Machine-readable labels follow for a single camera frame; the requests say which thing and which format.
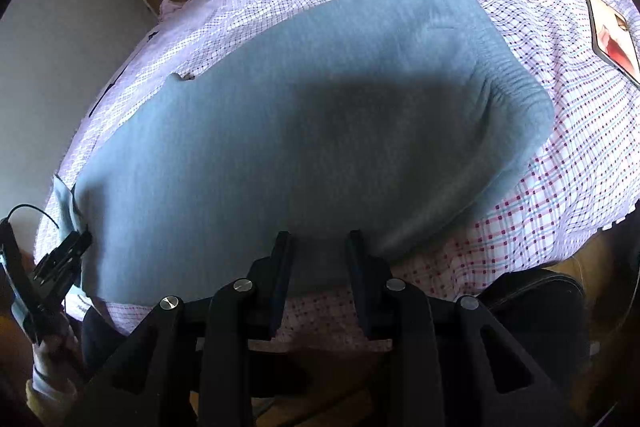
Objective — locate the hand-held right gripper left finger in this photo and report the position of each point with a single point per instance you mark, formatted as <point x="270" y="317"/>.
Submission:
<point x="281" y="279"/>

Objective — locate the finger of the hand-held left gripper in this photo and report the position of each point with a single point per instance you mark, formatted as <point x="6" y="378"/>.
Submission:
<point x="52" y="279"/>
<point x="72" y="247"/>

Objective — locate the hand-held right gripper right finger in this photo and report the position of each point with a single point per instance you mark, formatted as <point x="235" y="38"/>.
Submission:
<point x="358" y="279"/>

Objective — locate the light blue sweater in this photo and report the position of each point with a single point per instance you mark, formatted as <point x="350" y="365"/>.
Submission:
<point x="310" y="132"/>

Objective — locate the person's left hand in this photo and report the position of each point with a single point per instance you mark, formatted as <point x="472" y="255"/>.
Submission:
<point x="50" y="352"/>

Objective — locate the person's dark trouser leg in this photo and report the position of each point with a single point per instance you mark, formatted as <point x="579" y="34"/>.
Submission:
<point x="102" y="337"/>

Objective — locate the checkered pink bed sheet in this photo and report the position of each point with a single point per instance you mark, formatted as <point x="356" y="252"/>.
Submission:
<point x="560" y="187"/>

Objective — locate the tablet with lit screen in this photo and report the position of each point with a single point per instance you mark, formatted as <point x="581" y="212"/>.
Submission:
<point x="615" y="37"/>

